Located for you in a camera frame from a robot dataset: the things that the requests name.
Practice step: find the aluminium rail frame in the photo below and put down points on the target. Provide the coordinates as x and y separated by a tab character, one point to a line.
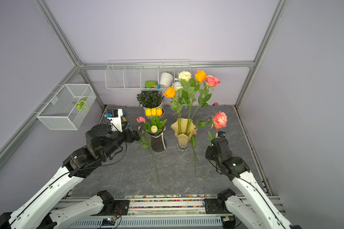
158	213

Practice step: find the orange rose tall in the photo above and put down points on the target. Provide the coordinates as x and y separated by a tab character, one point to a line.
197	85

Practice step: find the yellow wavy glass vase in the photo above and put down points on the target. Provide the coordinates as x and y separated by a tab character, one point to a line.
183	129

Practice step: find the white wire wall shelf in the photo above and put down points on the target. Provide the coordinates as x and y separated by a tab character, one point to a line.
132	74

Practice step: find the cream tulip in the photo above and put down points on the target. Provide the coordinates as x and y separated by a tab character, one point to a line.
153	130

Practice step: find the green toy trowel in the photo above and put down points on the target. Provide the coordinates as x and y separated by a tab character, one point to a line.
152	84

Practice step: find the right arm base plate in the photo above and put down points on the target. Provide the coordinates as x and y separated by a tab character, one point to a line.
213	206

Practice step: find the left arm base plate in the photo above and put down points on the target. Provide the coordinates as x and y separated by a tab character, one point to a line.
116	207

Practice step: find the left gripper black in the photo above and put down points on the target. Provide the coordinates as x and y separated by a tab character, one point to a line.
130	138

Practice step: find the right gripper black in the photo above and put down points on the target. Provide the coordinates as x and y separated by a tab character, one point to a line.
208	154

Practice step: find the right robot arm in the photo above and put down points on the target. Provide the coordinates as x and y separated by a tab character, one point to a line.
263	214

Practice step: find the pink tulip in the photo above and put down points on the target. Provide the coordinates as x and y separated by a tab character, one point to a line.
145	144

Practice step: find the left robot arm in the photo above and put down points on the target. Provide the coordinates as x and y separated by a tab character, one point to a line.
37	213

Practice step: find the white rose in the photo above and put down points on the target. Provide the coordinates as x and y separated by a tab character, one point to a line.
177	86

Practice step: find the potted green plant white pot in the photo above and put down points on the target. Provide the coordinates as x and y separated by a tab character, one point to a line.
150	99

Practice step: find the white wire side basket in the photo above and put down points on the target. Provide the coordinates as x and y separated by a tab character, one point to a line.
68	108

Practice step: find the pink rose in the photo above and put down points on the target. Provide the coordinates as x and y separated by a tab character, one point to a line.
218	121
211	82

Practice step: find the white empty flower pot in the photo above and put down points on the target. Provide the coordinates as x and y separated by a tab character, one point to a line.
166	80

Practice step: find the dark red glass vase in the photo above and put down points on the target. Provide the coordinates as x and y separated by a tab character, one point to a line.
158	142

